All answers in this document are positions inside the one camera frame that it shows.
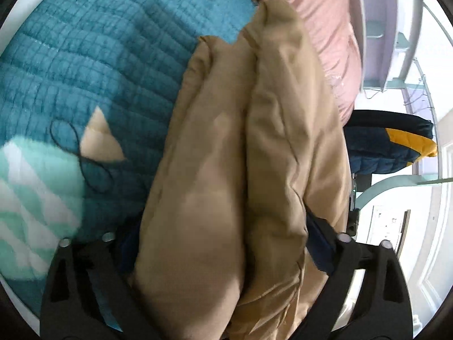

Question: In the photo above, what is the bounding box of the navy and yellow puffer jacket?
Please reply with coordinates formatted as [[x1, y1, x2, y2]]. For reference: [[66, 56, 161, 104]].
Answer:
[[343, 110, 439, 176]]

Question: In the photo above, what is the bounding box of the pink pillow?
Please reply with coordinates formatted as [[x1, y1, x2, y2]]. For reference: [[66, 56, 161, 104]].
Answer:
[[244, 0, 365, 126]]

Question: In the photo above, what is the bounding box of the lavender wall shelf unit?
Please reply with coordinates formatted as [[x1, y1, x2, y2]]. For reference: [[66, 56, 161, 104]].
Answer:
[[345, 0, 425, 93]]

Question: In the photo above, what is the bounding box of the white door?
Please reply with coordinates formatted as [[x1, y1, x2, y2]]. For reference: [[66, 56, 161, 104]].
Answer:
[[400, 180, 453, 326]]

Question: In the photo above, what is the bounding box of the tan jacket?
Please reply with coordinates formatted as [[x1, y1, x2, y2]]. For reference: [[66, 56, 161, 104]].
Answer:
[[127, 0, 354, 340]]

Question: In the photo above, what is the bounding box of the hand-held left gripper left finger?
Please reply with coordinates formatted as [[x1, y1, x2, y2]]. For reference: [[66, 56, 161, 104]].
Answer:
[[40, 227, 160, 340]]

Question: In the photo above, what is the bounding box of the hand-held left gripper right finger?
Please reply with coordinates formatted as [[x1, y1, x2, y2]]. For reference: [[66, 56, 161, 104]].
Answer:
[[294, 211, 413, 340]]

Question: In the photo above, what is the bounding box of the pale green bed frame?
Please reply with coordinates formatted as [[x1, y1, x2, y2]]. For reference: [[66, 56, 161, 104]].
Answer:
[[354, 173, 453, 215]]

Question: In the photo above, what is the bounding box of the teal quilted bed cover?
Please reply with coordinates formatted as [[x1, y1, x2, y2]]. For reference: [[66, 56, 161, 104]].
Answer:
[[0, 0, 259, 330]]

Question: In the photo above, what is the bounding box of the white wall chart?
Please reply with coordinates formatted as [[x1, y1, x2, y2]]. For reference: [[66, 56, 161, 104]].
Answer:
[[368, 205, 411, 256]]

